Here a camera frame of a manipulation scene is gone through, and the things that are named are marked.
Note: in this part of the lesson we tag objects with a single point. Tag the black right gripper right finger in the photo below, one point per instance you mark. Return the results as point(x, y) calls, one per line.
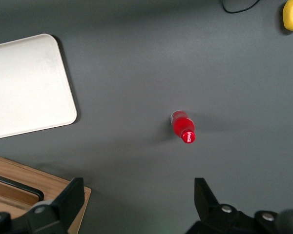
point(210, 209)

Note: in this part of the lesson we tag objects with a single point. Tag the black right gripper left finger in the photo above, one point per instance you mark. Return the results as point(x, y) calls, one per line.
point(53, 209)

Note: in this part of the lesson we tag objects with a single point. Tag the wooden drawer cabinet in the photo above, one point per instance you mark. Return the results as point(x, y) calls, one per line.
point(51, 180)

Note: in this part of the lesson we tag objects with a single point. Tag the small red soda bottle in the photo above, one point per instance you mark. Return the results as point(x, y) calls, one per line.
point(183, 125)

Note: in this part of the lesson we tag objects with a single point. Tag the white plastic tray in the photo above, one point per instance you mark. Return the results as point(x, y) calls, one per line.
point(27, 85)

